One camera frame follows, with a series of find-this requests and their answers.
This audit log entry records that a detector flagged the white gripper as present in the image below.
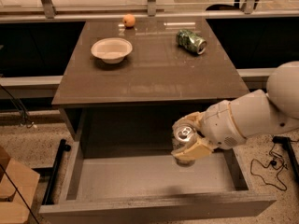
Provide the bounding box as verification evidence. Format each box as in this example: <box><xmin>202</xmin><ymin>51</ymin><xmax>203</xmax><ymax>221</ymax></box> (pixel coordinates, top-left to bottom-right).
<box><xmin>171</xmin><ymin>100</ymin><xmax>246</xmax><ymax>161</ymax></box>

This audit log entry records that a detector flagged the white green 7up can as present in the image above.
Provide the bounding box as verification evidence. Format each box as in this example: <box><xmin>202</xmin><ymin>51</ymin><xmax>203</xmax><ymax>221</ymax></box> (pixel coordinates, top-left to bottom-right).
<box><xmin>171</xmin><ymin>124</ymin><xmax>197</xmax><ymax>167</ymax></box>

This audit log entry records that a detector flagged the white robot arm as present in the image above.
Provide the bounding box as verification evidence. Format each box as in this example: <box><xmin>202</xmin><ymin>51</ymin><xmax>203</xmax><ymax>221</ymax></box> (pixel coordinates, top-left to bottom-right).
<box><xmin>172</xmin><ymin>62</ymin><xmax>299</xmax><ymax>164</ymax></box>

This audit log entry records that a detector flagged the grey cabinet with top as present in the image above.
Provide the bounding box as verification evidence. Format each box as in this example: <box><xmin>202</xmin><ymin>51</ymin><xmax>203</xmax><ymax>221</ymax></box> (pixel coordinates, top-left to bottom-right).
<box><xmin>50</xmin><ymin>17</ymin><xmax>253</xmax><ymax>142</ymax></box>

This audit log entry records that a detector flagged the crushed green soda can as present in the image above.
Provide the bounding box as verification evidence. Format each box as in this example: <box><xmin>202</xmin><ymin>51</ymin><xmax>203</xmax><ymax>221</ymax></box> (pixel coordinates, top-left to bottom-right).
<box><xmin>176</xmin><ymin>29</ymin><xmax>206</xmax><ymax>55</ymax></box>

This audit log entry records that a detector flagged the open grey top drawer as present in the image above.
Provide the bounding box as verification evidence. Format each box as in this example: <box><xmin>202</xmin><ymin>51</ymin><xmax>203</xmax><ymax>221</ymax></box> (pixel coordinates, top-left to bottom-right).
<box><xmin>38</xmin><ymin>105</ymin><xmax>278</xmax><ymax>224</ymax></box>

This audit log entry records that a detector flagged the black bar right floor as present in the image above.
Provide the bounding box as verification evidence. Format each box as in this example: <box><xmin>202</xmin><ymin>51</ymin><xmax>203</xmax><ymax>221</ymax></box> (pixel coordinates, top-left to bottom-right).
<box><xmin>272</xmin><ymin>136</ymin><xmax>299</xmax><ymax>183</ymax></box>

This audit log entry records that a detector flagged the black bar floor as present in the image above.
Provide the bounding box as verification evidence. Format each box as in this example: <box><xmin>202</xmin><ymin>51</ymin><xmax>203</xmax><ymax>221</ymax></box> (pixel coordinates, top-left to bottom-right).
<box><xmin>42</xmin><ymin>139</ymin><xmax>71</xmax><ymax>205</ymax></box>
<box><xmin>272</xmin><ymin>136</ymin><xmax>299</xmax><ymax>183</ymax></box>

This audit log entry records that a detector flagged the white paper bowl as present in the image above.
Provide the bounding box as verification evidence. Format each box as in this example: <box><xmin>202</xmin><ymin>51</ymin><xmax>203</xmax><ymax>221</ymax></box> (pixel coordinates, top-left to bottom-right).
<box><xmin>91</xmin><ymin>38</ymin><xmax>133</xmax><ymax>64</ymax></box>

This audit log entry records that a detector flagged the orange fruit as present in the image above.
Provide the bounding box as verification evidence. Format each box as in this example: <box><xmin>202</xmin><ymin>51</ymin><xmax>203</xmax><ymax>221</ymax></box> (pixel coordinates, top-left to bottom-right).
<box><xmin>122</xmin><ymin>14</ymin><xmax>135</xmax><ymax>28</ymax></box>

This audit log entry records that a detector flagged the black bar left floor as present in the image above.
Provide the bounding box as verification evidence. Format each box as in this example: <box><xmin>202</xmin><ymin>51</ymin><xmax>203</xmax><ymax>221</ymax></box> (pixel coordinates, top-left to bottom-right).
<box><xmin>42</xmin><ymin>139</ymin><xmax>71</xmax><ymax>205</ymax></box>

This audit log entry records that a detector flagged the black office chair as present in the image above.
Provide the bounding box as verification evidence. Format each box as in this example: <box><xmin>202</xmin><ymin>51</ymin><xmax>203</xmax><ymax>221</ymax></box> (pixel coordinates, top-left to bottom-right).
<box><xmin>206</xmin><ymin>0</ymin><xmax>260</xmax><ymax>14</ymax></box>

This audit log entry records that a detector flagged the cardboard box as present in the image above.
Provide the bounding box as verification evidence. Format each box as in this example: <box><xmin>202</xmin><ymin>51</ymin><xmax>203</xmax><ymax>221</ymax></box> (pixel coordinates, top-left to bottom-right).
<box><xmin>0</xmin><ymin>147</ymin><xmax>40</xmax><ymax>224</ymax></box>

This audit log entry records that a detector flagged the black cable on floor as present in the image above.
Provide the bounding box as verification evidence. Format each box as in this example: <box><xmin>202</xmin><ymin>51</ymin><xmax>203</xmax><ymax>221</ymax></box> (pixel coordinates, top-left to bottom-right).
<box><xmin>249</xmin><ymin>140</ymin><xmax>289</xmax><ymax>192</ymax></box>

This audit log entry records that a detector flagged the black cable left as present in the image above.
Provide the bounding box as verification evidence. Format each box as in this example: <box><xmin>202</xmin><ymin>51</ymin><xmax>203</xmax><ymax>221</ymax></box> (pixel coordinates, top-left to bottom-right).
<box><xmin>0</xmin><ymin>84</ymin><xmax>37</xmax><ymax>129</ymax></box>

